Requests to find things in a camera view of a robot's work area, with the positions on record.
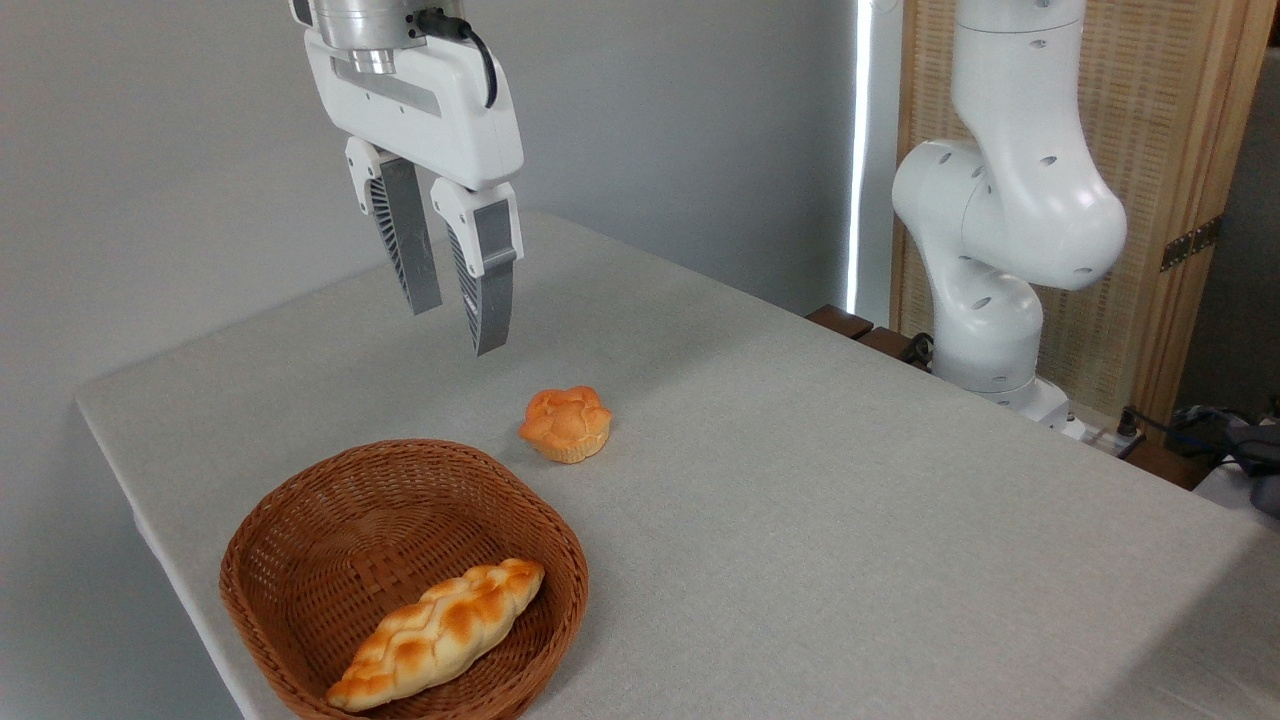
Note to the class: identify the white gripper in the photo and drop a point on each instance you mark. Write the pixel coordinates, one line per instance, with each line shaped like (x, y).
(440, 115)

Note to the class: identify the long braided bread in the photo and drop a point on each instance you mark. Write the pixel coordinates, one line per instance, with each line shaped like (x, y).
(440, 630)

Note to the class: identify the round muffin bread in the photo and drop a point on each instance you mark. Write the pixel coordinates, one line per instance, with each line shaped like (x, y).
(566, 422)

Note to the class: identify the brown wicker basket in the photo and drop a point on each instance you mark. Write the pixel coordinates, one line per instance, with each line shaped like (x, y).
(330, 520)

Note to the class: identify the dark wooden block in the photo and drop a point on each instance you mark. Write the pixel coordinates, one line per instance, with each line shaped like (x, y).
(888, 343)
(840, 321)

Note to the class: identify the wooden rattan folding screen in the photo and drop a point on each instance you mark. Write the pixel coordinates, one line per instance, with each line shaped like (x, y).
(1160, 110)

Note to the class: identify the metal screen hinge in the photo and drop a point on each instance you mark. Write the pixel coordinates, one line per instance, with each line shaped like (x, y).
(1190, 243)

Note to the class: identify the grey device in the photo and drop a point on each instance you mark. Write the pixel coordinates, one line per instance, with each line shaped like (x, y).
(1262, 465)

